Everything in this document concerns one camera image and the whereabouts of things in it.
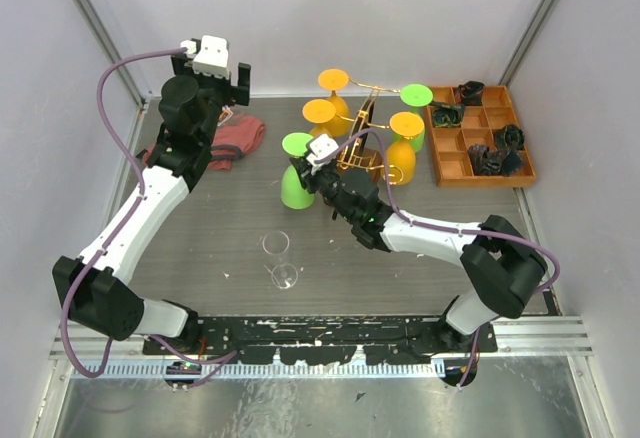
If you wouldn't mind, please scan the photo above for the green goblet back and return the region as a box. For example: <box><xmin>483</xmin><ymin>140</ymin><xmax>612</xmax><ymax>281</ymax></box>
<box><xmin>400</xmin><ymin>83</ymin><xmax>433</xmax><ymax>153</ymax></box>

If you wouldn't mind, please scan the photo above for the orange goblet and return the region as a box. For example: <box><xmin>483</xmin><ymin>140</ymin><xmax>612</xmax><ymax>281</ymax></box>
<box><xmin>318</xmin><ymin>68</ymin><xmax>351</xmax><ymax>137</ymax></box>
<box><xmin>302</xmin><ymin>99</ymin><xmax>336</xmax><ymax>136</ymax></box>
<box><xmin>385</xmin><ymin>111</ymin><xmax>424</xmax><ymax>186</ymax></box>

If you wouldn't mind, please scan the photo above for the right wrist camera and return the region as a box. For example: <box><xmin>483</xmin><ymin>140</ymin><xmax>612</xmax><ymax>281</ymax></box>
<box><xmin>304</xmin><ymin>133</ymin><xmax>339</xmax><ymax>175</ymax></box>

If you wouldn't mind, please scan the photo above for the green goblet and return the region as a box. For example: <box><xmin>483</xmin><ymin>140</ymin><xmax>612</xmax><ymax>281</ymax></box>
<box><xmin>400</xmin><ymin>83</ymin><xmax>433</xmax><ymax>153</ymax></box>
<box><xmin>280</xmin><ymin>132</ymin><xmax>314</xmax><ymax>210</ymax></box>

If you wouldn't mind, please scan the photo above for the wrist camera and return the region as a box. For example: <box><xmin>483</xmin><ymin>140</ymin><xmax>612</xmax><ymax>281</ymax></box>
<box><xmin>180</xmin><ymin>35</ymin><xmax>231</xmax><ymax>80</ymax></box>
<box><xmin>304</xmin><ymin>133</ymin><xmax>339</xmax><ymax>175</ymax></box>

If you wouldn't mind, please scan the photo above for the orange goblet back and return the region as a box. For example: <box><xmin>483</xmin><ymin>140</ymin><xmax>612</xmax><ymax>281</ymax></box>
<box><xmin>385</xmin><ymin>111</ymin><xmax>424</xmax><ymax>186</ymax></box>

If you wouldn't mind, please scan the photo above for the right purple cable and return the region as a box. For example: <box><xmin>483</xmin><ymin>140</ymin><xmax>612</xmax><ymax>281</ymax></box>
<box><xmin>324</xmin><ymin>127</ymin><xmax>561</xmax><ymax>389</ymax></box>

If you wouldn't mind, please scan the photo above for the green goblet front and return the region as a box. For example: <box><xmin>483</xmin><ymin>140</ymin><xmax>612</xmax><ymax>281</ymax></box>
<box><xmin>280</xmin><ymin>132</ymin><xmax>314</xmax><ymax>210</ymax></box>

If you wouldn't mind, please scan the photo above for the rolled dark tie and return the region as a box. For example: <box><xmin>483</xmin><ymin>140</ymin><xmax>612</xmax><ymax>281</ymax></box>
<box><xmin>431</xmin><ymin>102</ymin><xmax>466</xmax><ymax>128</ymax></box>
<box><xmin>500</xmin><ymin>149</ymin><xmax>525</xmax><ymax>177</ymax></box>
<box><xmin>493</xmin><ymin>124</ymin><xmax>525</xmax><ymax>150</ymax></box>
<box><xmin>467</xmin><ymin>144</ymin><xmax>503</xmax><ymax>176</ymax></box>
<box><xmin>455</xmin><ymin>80</ymin><xmax>485</xmax><ymax>106</ymax></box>

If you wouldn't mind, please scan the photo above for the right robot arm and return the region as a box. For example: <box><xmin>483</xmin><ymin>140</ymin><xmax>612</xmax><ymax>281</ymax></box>
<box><xmin>290</xmin><ymin>157</ymin><xmax>547</xmax><ymax>352</ymax></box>

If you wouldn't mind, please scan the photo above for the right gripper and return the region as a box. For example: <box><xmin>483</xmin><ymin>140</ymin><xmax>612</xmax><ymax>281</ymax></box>
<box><xmin>289</xmin><ymin>152</ymin><xmax>356</xmax><ymax>224</ymax></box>

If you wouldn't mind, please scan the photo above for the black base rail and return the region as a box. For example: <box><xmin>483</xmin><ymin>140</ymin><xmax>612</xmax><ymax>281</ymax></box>
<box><xmin>143</xmin><ymin>315</ymin><xmax>498</xmax><ymax>366</ymax></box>

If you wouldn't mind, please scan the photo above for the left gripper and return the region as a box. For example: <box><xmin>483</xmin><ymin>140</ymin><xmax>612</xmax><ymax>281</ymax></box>
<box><xmin>173</xmin><ymin>51</ymin><xmax>251</xmax><ymax>146</ymax></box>

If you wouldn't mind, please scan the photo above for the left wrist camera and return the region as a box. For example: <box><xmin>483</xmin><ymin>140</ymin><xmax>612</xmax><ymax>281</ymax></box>
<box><xmin>180</xmin><ymin>35</ymin><xmax>231</xmax><ymax>80</ymax></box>

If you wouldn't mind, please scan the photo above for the clear wine glass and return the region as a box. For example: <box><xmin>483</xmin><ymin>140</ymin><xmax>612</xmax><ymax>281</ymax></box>
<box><xmin>262</xmin><ymin>230</ymin><xmax>298</xmax><ymax>290</ymax></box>

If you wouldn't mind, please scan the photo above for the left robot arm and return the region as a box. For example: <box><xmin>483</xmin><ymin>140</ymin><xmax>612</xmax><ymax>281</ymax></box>
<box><xmin>52</xmin><ymin>53</ymin><xmax>251</xmax><ymax>354</ymax></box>

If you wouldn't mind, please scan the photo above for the red printed t-shirt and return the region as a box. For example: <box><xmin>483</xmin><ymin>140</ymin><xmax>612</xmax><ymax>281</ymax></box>
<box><xmin>137</xmin><ymin>113</ymin><xmax>266</xmax><ymax>178</ymax></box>

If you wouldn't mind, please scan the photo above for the wooden compartment tray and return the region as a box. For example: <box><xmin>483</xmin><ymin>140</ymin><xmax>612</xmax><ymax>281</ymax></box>
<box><xmin>424</xmin><ymin>83</ymin><xmax>536</xmax><ymax>188</ymax></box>

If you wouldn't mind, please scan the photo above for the gold wine glass rack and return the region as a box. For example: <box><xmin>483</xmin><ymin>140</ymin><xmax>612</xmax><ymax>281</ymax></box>
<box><xmin>336</xmin><ymin>85</ymin><xmax>389</xmax><ymax>183</ymax></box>

